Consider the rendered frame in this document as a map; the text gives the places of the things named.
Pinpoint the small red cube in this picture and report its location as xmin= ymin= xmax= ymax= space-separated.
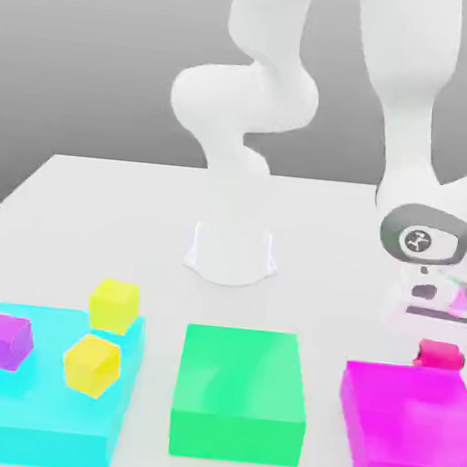
xmin=411 ymin=337 xmax=467 ymax=373

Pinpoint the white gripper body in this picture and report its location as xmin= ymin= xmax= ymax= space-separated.
xmin=381 ymin=297 xmax=467 ymax=344

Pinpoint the large magenta box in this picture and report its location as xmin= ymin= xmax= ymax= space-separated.
xmin=332 ymin=358 xmax=467 ymax=467

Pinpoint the large cyan box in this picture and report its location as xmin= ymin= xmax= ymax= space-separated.
xmin=0 ymin=300 xmax=149 ymax=467

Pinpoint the small purple cube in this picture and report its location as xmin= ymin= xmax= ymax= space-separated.
xmin=0 ymin=313 xmax=39 ymax=375

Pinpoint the small yellow cube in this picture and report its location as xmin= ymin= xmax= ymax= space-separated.
xmin=59 ymin=331 xmax=125 ymax=401
xmin=85 ymin=276 xmax=142 ymax=338

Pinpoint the large green box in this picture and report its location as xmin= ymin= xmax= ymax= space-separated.
xmin=166 ymin=322 xmax=316 ymax=467

